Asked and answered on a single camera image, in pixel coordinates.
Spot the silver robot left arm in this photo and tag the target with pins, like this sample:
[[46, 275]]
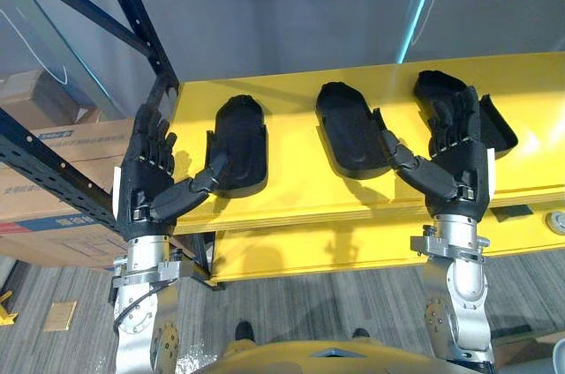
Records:
[[141, 321]]

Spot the dark robot right foot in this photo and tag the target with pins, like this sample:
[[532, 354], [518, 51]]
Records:
[[361, 333]]

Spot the black perforated shelf beam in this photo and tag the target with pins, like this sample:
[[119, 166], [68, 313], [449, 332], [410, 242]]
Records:
[[53, 171]]

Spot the yellow shelf board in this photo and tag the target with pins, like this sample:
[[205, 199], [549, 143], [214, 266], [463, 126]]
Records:
[[300, 197], [353, 250]]

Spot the large cardboard box blue stripe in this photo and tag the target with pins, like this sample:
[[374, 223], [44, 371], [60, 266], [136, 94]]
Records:
[[44, 233]]

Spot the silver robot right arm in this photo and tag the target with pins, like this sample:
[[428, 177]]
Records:
[[463, 286]]

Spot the grey translucent panel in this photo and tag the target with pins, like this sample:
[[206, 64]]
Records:
[[53, 47]]

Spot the cyan light strip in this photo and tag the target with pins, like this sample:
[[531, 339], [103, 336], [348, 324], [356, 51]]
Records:
[[419, 3]]

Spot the dark robot foot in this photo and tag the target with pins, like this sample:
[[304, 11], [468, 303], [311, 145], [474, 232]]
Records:
[[361, 333], [244, 331]]

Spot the round silver button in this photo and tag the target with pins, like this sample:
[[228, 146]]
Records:
[[557, 221]]

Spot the black plastic housing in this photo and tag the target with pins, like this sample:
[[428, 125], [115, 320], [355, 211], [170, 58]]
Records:
[[243, 140], [348, 127], [499, 127]]

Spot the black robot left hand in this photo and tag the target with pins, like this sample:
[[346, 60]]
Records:
[[141, 189]]

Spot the brass floor plate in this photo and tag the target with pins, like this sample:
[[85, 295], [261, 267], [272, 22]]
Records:
[[60, 316]]

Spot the cardboard box with blue label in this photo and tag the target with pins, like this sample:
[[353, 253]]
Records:
[[92, 140]]

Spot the white container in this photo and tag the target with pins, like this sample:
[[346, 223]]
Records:
[[559, 356]]

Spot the yellow robot torso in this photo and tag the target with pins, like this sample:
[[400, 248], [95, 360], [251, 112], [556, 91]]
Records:
[[335, 358]]

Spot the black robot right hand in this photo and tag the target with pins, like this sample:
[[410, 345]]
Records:
[[463, 175]]

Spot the dark robot left foot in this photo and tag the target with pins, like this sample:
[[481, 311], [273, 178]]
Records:
[[244, 331]]

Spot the yellow lower shelf board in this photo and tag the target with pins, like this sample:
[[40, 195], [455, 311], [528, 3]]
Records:
[[353, 250]]

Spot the yellow floor stand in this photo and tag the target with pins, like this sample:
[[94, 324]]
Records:
[[6, 313]]

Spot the small brown cardboard box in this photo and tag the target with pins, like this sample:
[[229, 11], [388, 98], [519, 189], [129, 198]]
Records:
[[48, 100]]

